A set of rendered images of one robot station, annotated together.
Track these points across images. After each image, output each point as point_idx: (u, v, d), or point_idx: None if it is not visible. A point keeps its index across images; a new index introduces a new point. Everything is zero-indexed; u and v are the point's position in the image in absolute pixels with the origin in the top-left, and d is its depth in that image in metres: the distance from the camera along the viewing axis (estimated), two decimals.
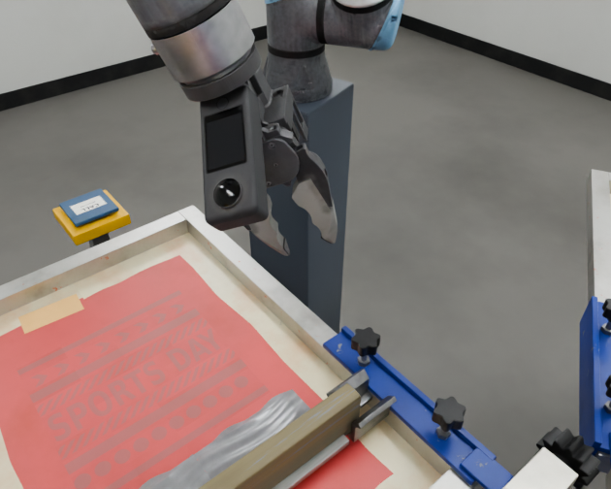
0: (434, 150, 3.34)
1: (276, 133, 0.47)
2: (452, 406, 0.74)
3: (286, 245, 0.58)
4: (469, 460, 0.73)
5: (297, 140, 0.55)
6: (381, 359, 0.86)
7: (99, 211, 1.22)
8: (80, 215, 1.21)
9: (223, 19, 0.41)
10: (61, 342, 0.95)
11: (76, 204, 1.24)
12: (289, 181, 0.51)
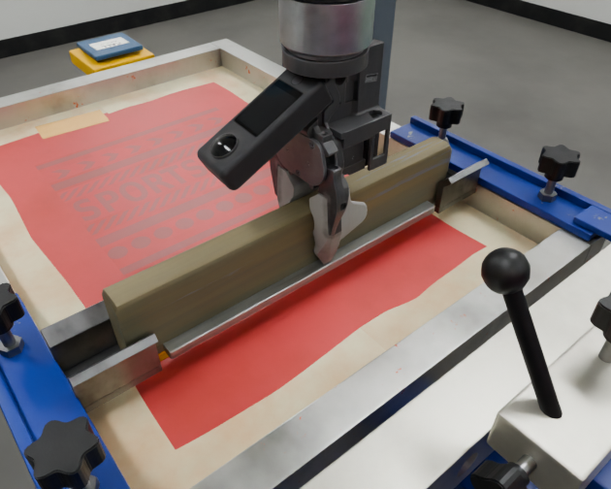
0: (455, 92, 3.21)
1: (321, 140, 0.46)
2: (563, 151, 0.61)
3: None
4: (585, 214, 0.61)
5: (366, 163, 0.53)
6: (462, 139, 0.74)
7: (121, 48, 1.10)
8: (100, 50, 1.09)
9: (328, 14, 0.40)
10: (85, 146, 0.83)
11: (95, 43, 1.12)
12: (312, 185, 0.50)
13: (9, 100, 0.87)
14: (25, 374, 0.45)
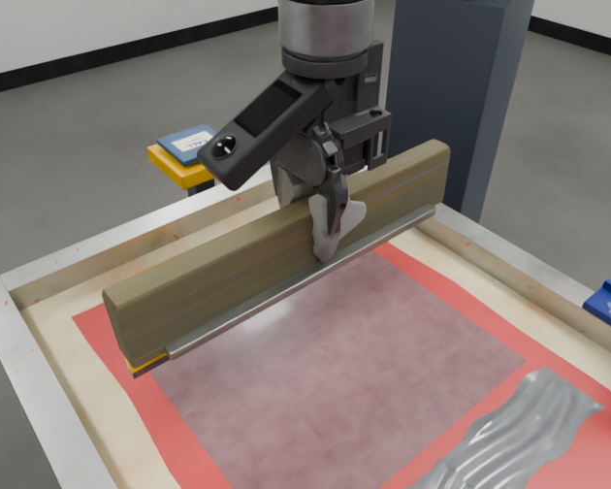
0: None
1: (320, 140, 0.46)
2: None
3: None
4: None
5: (366, 163, 0.53)
6: None
7: None
8: (186, 152, 0.95)
9: (327, 15, 0.40)
10: None
11: (177, 140, 0.98)
12: (312, 185, 0.50)
13: (104, 241, 0.73)
14: None
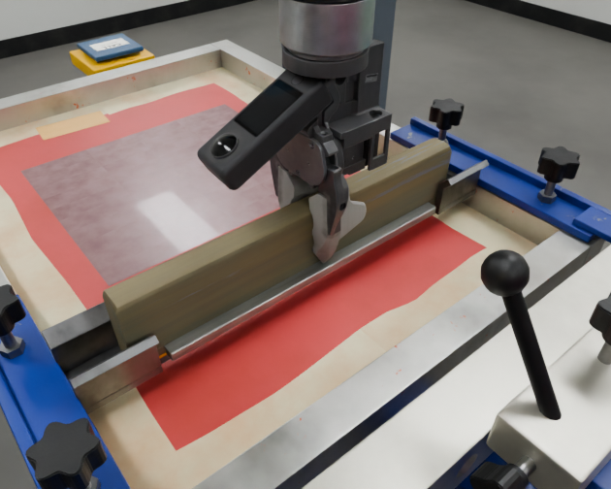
0: (455, 92, 3.21)
1: (321, 140, 0.46)
2: (562, 152, 0.61)
3: None
4: (585, 215, 0.61)
5: (366, 163, 0.53)
6: (462, 140, 0.74)
7: (121, 48, 1.10)
8: (100, 51, 1.09)
9: (328, 14, 0.40)
10: (85, 146, 0.83)
11: (95, 44, 1.12)
12: (312, 185, 0.50)
13: (10, 101, 0.87)
14: (26, 375, 0.45)
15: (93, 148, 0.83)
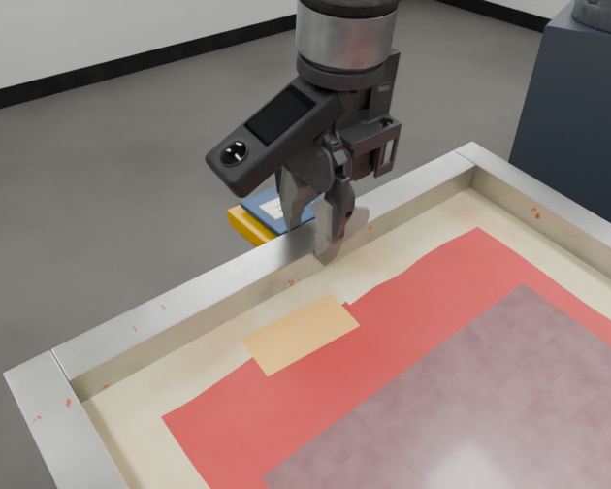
0: None
1: (331, 149, 0.46)
2: None
3: None
4: None
5: (371, 169, 0.52)
6: None
7: (307, 213, 0.80)
8: (280, 220, 0.78)
9: (349, 28, 0.39)
10: (349, 400, 0.47)
11: (267, 203, 0.81)
12: (318, 191, 0.50)
13: (200, 294, 0.50)
14: None
15: (366, 407, 0.47)
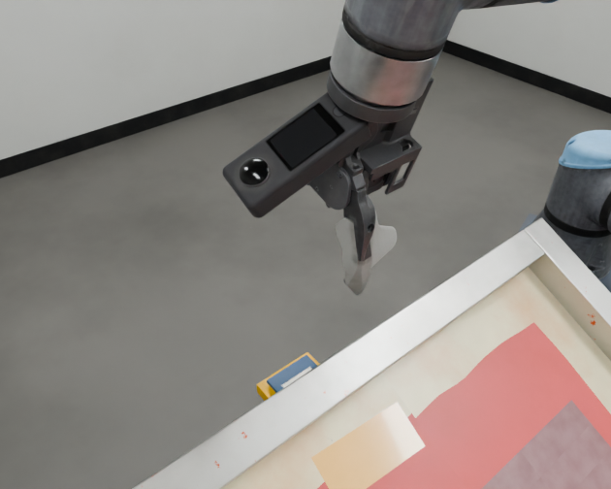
0: (527, 207, 3.14)
1: (351, 173, 0.45)
2: None
3: None
4: None
5: (383, 184, 0.52)
6: None
7: None
8: None
9: (394, 68, 0.37)
10: None
11: (287, 381, 1.05)
12: (330, 206, 0.49)
13: (281, 418, 0.47)
14: None
15: None
